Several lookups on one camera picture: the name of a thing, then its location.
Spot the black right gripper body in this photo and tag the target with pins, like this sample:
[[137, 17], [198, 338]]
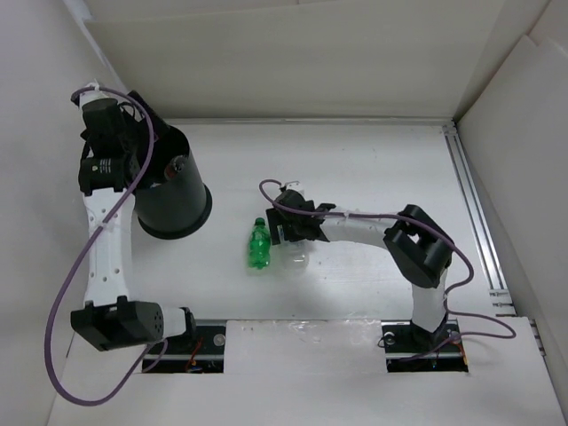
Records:
[[291, 229]]

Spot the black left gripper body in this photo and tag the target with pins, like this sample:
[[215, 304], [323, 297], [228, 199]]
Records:
[[138, 138]]

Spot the clear bottle blue green label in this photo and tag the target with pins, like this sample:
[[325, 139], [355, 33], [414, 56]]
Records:
[[294, 255]]

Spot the clear bottle red label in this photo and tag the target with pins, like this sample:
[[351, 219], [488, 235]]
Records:
[[174, 167]]

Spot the green plastic soda bottle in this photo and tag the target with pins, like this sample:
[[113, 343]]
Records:
[[259, 245]]

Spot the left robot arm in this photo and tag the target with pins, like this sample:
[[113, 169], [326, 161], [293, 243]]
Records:
[[134, 166]]

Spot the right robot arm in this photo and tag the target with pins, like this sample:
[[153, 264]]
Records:
[[417, 245]]

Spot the black plastic bin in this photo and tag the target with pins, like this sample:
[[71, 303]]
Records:
[[171, 210]]

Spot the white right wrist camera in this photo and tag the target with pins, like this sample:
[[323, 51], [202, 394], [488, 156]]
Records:
[[295, 186]]

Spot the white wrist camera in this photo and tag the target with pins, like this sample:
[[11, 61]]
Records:
[[87, 94], [295, 186]]

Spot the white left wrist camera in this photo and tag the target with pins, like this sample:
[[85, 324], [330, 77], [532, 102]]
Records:
[[87, 94]]

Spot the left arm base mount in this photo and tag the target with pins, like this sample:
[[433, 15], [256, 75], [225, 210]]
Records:
[[205, 354]]

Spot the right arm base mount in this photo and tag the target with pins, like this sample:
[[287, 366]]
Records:
[[407, 349]]

